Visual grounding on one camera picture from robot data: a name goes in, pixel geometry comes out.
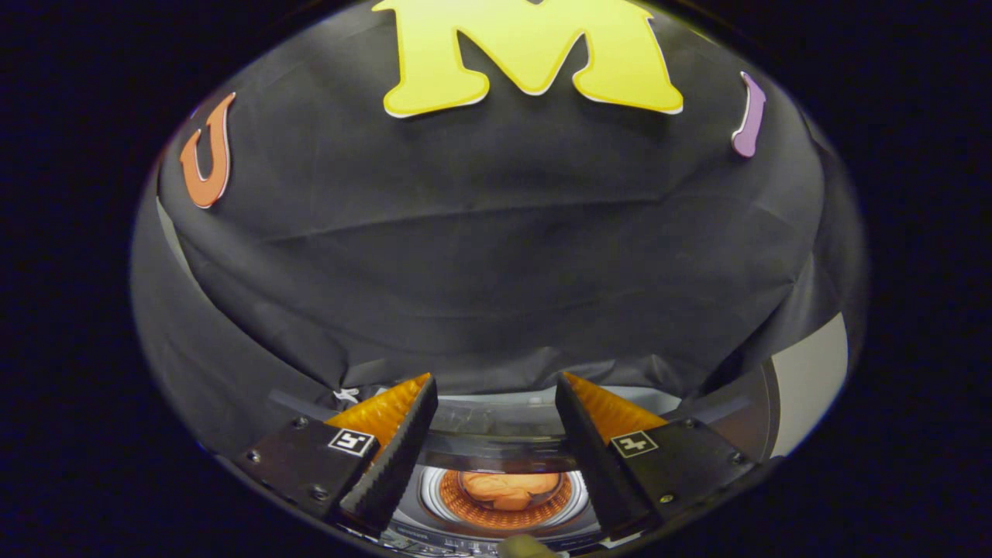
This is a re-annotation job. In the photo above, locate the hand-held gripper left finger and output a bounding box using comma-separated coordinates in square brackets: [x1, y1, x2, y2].
[236, 373, 439, 537]

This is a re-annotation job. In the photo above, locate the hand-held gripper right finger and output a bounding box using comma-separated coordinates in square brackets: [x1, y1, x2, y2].
[555, 372, 756, 541]

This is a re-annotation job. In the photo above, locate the orange polo shirt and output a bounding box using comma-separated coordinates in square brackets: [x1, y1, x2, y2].
[461, 470, 561, 512]

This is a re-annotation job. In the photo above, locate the black backdrop cloth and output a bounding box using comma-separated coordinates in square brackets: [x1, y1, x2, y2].
[130, 0, 869, 458]

